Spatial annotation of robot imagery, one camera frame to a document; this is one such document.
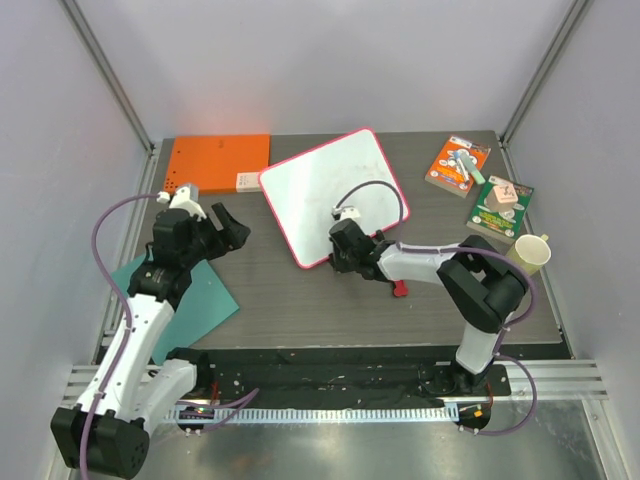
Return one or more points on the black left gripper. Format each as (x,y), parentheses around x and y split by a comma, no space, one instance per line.
(232,230)

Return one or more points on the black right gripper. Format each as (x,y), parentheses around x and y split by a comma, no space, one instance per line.
(342,255)

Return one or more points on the red bone shaped eraser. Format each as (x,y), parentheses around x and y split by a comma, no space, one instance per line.
(400,289)

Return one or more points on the pink framed whiteboard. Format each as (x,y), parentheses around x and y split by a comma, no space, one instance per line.
(350,170)

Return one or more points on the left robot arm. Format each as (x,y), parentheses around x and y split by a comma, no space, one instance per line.
(108,430)

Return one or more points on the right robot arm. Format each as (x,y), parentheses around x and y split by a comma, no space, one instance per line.
(485,286)

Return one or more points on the whiteboard marker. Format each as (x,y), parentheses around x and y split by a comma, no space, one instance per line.
(462,168)

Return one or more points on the small white eraser block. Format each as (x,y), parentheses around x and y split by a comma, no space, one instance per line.
(247,182)

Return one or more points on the teal paper sheet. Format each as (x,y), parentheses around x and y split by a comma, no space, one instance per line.
(206,304)

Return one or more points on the orange flat box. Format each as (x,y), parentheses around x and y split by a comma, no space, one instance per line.
(213,162)

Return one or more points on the orange book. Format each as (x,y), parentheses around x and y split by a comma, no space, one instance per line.
(457,167)

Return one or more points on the green book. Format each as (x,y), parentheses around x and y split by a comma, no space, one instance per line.
(503,226)

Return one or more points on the wooden cube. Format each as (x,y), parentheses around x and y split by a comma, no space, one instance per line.
(502,197)

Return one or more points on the yellow green paper cup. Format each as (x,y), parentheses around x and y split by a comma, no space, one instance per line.
(530,252)

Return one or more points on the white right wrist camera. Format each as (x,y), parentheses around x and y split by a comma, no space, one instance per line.
(341,213)

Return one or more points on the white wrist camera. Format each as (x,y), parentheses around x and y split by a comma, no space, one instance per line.
(185,198)
(341,213)

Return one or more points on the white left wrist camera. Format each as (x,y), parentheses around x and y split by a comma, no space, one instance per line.
(185,198)

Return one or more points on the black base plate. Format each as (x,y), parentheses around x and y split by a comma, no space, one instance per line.
(338,378)

